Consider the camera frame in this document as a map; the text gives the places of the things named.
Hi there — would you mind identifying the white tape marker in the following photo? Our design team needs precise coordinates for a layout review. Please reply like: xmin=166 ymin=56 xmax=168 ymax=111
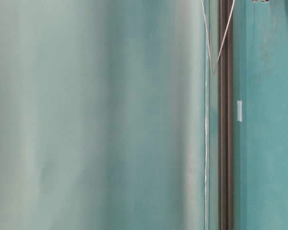
xmin=237 ymin=100 xmax=243 ymax=122

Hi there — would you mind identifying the thin grey steel wire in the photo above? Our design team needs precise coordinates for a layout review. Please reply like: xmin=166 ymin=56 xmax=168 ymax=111
xmin=201 ymin=0 xmax=236 ymax=75

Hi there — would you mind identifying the long black aluminium rail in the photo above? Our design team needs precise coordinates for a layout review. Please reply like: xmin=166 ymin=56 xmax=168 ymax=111
xmin=217 ymin=0 xmax=235 ymax=230

